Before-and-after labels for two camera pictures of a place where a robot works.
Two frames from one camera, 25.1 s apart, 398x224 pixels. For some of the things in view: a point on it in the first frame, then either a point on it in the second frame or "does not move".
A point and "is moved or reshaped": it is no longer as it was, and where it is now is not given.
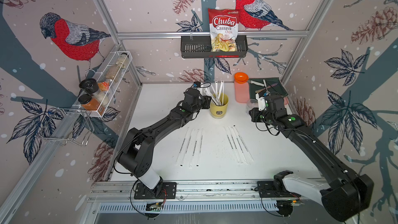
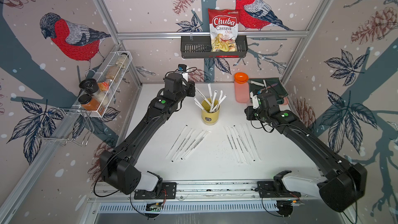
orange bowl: (241, 78) does not move
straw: (239, 145) does not move
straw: (243, 143) does not move
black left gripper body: (205, 105) → (190, 92)
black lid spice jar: (90, 85) does not move
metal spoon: (267, 92) does not move
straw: (231, 145) does not move
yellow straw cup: (219, 111) → (209, 118)
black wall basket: (199, 46) does not move
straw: (235, 144) does not move
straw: (200, 147) is moved or reshaped
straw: (190, 165) → (186, 145)
